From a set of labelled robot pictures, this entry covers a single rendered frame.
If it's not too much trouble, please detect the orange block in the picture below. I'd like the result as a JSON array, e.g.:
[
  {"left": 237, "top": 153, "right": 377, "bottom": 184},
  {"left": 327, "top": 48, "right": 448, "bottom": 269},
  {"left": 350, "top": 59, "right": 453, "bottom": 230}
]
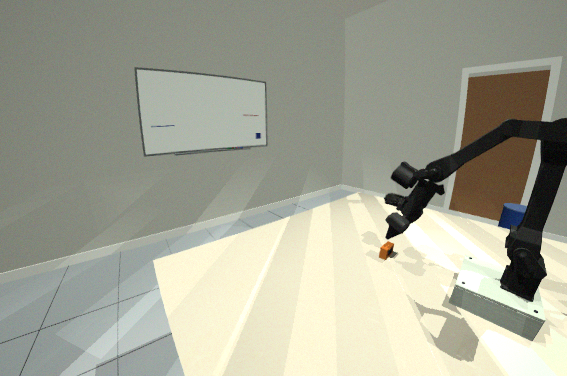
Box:
[{"left": 379, "top": 241, "right": 394, "bottom": 260}]

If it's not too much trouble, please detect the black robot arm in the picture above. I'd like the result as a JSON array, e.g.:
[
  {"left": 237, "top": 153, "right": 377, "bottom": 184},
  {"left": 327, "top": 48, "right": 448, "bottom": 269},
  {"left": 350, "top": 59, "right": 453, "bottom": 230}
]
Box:
[{"left": 391, "top": 118, "right": 567, "bottom": 302}]

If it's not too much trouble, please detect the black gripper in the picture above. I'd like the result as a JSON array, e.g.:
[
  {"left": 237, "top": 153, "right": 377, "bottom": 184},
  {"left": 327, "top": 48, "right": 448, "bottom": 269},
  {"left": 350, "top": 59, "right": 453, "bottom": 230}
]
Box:
[{"left": 385, "top": 193, "right": 427, "bottom": 239}]

